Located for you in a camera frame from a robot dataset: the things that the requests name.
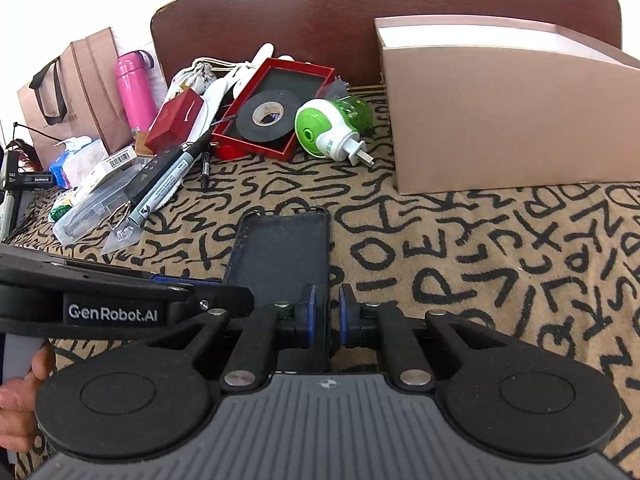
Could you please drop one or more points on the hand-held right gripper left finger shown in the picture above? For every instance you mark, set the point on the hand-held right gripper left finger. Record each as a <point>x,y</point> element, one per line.
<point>311,312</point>

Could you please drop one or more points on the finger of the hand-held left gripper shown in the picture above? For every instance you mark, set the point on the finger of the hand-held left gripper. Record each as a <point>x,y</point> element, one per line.
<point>227,300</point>
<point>170,280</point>

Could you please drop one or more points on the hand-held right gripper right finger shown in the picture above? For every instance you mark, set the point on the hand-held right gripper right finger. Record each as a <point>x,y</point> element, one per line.
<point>344,312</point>

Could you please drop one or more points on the black phone case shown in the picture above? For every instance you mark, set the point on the black phone case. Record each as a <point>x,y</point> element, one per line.
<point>277,250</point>

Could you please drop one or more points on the pinkish brown cardboard box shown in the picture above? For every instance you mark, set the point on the pinkish brown cardboard box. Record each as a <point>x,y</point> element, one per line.
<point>500,120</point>

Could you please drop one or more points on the person's left hand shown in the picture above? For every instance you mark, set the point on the person's left hand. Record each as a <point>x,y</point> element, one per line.
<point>15,410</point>

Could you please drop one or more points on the small clear plastic bag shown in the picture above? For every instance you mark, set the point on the small clear plastic bag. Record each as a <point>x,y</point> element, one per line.
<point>122,240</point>

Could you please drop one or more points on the grey marker pen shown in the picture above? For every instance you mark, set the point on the grey marker pen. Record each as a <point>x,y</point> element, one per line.
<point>165,182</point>

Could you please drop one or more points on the green snack packet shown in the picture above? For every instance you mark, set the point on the green snack packet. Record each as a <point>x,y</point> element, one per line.
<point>62,207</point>

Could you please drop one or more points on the clear plastic case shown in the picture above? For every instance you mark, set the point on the clear plastic case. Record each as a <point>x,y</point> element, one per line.
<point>85,212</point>

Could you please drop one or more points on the black flat case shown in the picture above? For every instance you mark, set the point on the black flat case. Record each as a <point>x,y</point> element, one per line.
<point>150,175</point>

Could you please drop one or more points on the small black pen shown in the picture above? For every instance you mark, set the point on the small black pen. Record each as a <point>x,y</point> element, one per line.
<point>205,170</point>

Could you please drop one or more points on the white barcoded carton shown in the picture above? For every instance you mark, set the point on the white barcoded carton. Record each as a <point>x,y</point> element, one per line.
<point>107,167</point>

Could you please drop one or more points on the black device on stand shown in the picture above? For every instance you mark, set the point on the black device on stand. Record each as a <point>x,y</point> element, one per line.
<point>15,182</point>

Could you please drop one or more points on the small brown box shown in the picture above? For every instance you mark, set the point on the small brown box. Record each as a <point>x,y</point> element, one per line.
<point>144,144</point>

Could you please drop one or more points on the blue tissue pack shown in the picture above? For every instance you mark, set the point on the blue tissue pack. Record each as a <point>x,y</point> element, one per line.
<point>75,162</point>

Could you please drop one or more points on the dark red gift box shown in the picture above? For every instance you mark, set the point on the dark red gift box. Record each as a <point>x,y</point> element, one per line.
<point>172,122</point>

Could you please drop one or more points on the reddish brown tassel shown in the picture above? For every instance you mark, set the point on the reddish brown tassel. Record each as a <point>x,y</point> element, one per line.
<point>27,152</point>

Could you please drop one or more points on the thin black stick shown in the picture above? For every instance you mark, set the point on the thin black stick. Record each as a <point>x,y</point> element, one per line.
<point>230,119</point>

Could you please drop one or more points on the black tape roll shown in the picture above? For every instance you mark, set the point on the black tape roll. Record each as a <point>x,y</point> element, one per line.
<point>250,127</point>

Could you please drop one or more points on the green white plug-in repellent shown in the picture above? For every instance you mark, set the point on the green white plug-in repellent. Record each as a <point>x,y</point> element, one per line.
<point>315,125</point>

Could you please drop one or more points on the white shoe insole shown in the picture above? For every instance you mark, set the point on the white shoe insole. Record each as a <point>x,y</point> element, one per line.
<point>257,62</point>
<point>212,97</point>

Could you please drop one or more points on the pink thermos bottle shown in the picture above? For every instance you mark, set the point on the pink thermos bottle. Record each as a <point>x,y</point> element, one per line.
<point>135,92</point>

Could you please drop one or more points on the brown paper bag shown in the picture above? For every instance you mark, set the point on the brown paper bag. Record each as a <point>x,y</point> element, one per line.
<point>90,80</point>

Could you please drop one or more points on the grey plastic wrapper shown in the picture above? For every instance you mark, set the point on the grey plastic wrapper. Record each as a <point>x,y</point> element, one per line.
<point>332,89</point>

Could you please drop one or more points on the red shallow tray box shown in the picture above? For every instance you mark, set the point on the red shallow tray box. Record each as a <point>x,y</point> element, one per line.
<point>295,77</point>

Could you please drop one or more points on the dark brown wooden headboard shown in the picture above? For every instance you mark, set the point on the dark brown wooden headboard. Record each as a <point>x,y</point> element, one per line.
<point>325,10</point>

